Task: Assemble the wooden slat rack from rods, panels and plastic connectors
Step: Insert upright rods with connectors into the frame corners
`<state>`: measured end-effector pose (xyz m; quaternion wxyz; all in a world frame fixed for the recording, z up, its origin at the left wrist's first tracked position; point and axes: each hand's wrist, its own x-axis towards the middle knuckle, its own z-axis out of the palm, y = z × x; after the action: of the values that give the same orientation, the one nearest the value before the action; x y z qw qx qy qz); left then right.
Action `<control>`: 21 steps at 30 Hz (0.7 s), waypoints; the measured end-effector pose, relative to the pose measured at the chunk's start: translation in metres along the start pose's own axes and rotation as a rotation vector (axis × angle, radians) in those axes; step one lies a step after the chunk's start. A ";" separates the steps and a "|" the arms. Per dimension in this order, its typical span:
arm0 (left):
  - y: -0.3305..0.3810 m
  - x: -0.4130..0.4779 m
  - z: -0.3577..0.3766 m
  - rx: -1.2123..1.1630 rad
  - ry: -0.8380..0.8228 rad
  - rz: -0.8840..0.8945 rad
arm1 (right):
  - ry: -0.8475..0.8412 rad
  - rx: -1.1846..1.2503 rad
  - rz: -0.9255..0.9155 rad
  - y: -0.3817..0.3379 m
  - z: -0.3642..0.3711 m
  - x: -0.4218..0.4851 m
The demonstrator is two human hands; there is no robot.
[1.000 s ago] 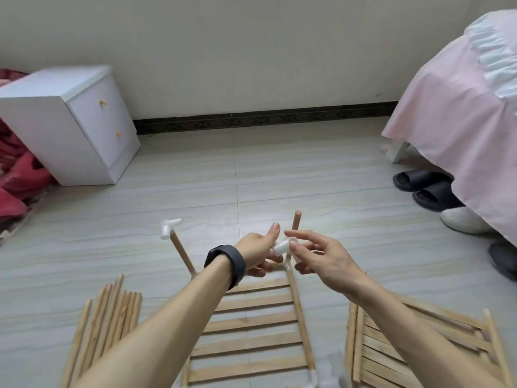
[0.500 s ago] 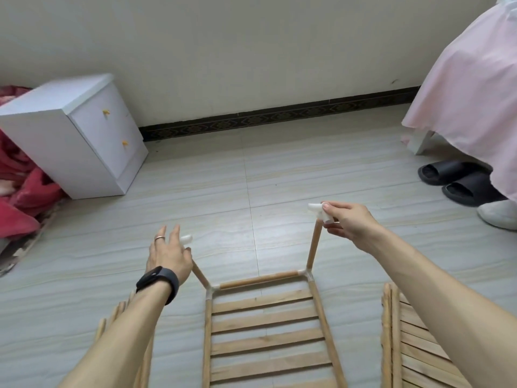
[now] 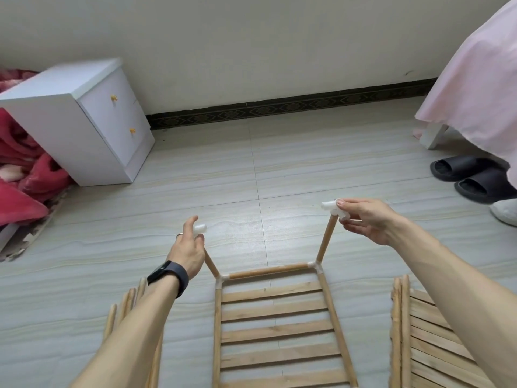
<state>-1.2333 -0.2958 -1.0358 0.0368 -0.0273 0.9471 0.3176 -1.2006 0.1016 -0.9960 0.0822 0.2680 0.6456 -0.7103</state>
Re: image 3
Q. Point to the person's left hand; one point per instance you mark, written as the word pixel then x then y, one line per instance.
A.
pixel 187 254

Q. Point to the person's right hand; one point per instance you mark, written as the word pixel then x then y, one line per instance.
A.
pixel 371 218

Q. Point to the single wooden stick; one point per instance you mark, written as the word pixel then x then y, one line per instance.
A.
pixel 326 238
pixel 266 272
pixel 212 265

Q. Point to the single white connector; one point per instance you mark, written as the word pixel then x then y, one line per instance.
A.
pixel 222 278
pixel 200 228
pixel 315 266
pixel 329 207

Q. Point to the pile of wooden dowels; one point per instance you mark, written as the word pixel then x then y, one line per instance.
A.
pixel 129 307

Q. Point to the slatted wooden shelf panel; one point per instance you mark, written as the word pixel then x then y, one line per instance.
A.
pixel 436 335
pixel 275 331

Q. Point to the person's right forearm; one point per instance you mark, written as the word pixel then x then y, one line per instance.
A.
pixel 468 295

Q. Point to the person's left forearm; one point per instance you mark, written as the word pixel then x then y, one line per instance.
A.
pixel 129 339

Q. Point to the black smartwatch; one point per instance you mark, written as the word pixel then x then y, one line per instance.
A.
pixel 168 276

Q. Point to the white bed leg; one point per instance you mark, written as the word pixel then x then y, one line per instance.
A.
pixel 432 135

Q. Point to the white shoe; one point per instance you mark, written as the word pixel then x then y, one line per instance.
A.
pixel 505 211

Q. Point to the white box cabinet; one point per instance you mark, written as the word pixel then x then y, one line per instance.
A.
pixel 81 125

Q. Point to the pink ruffled bed skirt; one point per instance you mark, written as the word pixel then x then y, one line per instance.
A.
pixel 485 84

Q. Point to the red fleece blanket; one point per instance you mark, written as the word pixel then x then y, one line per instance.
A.
pixel 24 173

